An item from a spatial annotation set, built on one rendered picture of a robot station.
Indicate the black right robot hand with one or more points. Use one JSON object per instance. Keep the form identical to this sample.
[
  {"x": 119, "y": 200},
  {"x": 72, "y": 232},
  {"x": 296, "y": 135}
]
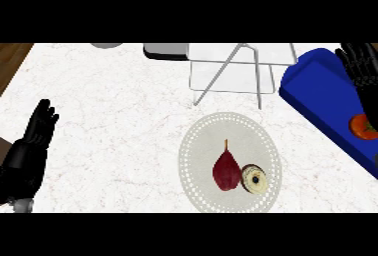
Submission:
[{"x": 362, "y": 76}]

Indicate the blue tray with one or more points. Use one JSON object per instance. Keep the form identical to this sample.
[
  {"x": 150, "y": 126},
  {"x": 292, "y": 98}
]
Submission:
[{"x": 327, "y": 96}]

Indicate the round white placemat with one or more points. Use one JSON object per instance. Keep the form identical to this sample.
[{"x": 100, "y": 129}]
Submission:
[{"x": 230, "y": 162}]

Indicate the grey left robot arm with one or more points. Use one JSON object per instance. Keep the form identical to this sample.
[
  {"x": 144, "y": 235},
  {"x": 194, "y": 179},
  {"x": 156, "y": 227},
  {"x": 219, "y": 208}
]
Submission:
[{"x": 23, "y": 205}]

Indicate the orange persimmon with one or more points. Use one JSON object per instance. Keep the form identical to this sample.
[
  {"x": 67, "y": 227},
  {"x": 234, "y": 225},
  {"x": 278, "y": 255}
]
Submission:
[{"x": 364, "y": 127}]

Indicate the grey black-edged appliance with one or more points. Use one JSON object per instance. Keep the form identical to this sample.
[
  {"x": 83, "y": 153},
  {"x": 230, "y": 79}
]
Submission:
[{"x": 165, "y": 50}]

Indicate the grey round object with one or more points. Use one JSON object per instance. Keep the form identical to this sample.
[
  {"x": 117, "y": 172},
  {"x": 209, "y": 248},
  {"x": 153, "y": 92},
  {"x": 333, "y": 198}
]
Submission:
[{"x": 107, "y": 45}]

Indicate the red pear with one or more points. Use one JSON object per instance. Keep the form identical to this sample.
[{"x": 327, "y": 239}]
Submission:
[{"x": 227, "y": 168}]

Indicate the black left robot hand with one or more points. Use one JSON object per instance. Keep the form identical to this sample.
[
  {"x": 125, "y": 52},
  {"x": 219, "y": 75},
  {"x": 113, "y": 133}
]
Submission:
[{"x": 30, "y": 150}]

